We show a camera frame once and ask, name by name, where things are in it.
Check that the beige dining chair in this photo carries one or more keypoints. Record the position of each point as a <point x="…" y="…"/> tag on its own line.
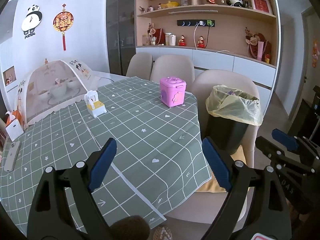
<point x="138" y="65"/>
<point x="172" y="67"/>
<point x="200" y="85"/>

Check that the red hanging door ornament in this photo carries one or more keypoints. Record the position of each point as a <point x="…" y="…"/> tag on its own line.
<point x="316" y="52"/>

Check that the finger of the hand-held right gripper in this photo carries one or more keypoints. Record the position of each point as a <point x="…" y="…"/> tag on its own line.
<point x="285" y="140"/>
<point x="267" y="148"/>

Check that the wooden wall shelf unit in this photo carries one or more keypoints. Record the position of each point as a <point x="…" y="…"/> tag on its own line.
<point x="225" y="35"/>

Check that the black power strip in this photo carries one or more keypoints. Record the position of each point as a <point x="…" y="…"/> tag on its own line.
<point x="190" y="23"/>

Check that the red gift bag with flowers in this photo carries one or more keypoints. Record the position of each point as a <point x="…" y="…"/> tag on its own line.
<point x="157" y="36"/>

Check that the cream storage jar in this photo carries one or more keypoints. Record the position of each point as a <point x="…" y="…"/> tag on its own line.
<point x="173" y="40"/>

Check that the green plug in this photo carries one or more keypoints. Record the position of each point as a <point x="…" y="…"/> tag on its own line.
<point x="210" y="23"/>

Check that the mesh food cover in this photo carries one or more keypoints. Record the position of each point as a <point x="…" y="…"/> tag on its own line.
<point x="40" y="85"/>

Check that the white orange tissue box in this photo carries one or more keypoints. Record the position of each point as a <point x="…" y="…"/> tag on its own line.
<point x="15" y="130"/>

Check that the white storage jar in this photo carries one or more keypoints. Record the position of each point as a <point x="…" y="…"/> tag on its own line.
<point x="167" y="39"/>

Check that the red framed picture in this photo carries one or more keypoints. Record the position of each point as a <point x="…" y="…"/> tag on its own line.
<point x="261" y="3"/>

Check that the yellow white toy chair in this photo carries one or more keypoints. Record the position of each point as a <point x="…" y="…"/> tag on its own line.
<point x="93" y="105"/>

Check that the lilac wrapper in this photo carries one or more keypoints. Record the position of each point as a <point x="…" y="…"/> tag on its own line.
<point x="230" y="93"/>

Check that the yellow plastic bin liner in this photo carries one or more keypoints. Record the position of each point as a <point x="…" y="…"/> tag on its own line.
<point x="240" y="107"/>

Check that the yellow seat cushion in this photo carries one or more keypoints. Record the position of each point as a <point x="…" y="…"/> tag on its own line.
<point x="212" y="186"/>

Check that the yellow curved dish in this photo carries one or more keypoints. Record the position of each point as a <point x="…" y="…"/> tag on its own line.
<point x="169" y="5"/>

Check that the small wall picture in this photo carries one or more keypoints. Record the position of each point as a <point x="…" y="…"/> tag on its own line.
<point x="9" y="76"/>

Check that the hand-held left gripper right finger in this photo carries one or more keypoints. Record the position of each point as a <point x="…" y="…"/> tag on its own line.
<point x="216" y="163"/>

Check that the red round wall ornament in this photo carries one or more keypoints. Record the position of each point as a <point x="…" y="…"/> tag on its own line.
<point x="63" y="22"/>

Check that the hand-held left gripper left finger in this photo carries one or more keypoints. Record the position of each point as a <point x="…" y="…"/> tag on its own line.
<point x="102" y="165"/>

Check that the pink plastic box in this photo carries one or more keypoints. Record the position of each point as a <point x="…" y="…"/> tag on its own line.
<point x="172" y="92"/>

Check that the phone in beige case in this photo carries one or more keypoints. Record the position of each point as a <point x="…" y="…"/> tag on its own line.
<point x="12" y="155"/>

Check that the green checked tablecloth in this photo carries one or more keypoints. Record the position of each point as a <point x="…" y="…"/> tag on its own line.
<point x="140" y="135"/>

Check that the pink tube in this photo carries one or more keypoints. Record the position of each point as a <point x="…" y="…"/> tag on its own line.
<point x="261" y="50"/>

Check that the panda wall clock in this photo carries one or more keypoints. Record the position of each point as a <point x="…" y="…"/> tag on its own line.
<point x="31" y="20"/>

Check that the black trash bin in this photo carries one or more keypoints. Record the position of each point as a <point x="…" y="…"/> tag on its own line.
<point x="225" y="132"/>

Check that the beige woven object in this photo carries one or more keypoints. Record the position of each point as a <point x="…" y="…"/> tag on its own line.
<point x="162" y="233"/>

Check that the grey door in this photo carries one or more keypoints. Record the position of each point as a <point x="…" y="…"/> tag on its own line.
<point x="308" y="80"/>

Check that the small red figurine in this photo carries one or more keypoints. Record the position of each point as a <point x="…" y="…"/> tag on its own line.
<point x="182" y="41"/>
<point x="201" y="42"/>

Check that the black media stand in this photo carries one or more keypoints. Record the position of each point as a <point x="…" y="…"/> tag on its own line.
<point x="300" y="115"/>

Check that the dark glass cabinet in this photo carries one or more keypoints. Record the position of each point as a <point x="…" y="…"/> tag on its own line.
<point x="120" y="30"/>

